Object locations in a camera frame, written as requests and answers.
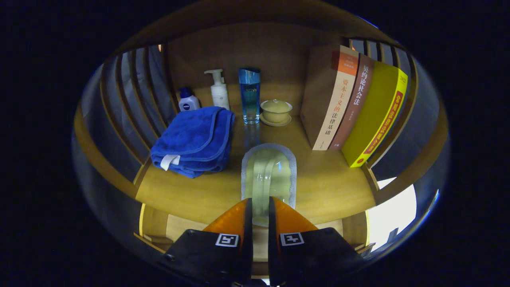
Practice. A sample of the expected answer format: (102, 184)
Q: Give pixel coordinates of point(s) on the wooden drawer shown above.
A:
(179, 227)

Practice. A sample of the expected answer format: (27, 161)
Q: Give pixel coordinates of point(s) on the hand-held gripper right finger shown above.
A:
(272, 247)

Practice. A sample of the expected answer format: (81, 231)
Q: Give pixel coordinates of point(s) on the blue glass bottle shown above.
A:
(250, 99)

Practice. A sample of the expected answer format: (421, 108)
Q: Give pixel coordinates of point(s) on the green scrub brush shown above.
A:
(267, 175)

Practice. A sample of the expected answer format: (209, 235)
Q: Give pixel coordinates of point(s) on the blue folded towel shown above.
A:
(191, 135)

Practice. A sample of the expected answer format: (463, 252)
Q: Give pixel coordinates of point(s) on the small blue-capped lotion bottle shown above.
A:
(188, 103)

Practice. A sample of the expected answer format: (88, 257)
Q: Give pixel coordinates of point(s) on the brown book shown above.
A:
(356, 99)

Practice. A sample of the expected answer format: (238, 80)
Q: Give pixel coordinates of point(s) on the yellow book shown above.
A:
(374, 115)

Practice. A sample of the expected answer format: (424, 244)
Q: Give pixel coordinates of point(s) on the beige lidded tea cup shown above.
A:
(275, 111)

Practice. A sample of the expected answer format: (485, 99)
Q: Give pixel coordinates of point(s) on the wooden cabinet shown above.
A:
(259, 44)

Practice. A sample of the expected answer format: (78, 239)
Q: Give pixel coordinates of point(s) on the white pump bottle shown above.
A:
(220, 93)

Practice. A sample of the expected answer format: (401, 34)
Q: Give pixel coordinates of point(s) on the beige book with orange label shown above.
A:
(318, 99)

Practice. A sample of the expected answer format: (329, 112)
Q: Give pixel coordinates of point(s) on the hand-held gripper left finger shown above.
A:
(248, 247)

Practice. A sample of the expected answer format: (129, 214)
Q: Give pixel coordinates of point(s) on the wooden countertop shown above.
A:
(326, 183)

